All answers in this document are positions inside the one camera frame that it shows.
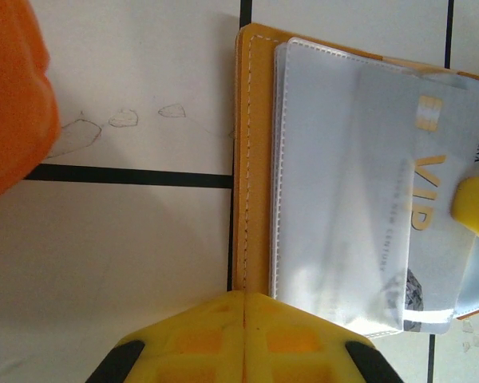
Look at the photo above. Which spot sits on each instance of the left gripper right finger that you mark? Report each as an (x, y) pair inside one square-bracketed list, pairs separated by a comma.
[(299, 351)]

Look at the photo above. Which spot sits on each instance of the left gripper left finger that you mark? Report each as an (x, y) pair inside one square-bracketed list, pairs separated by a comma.
[(191, 351)]

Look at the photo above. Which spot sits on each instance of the silver VIP credit card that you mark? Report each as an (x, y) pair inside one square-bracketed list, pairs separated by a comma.
[(427, 159)]

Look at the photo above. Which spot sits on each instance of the orange leather card holder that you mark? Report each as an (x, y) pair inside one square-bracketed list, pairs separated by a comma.
[(255, 159)]

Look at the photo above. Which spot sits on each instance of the orange plush ball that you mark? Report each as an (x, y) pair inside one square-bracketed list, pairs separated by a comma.
[(12, 99)]

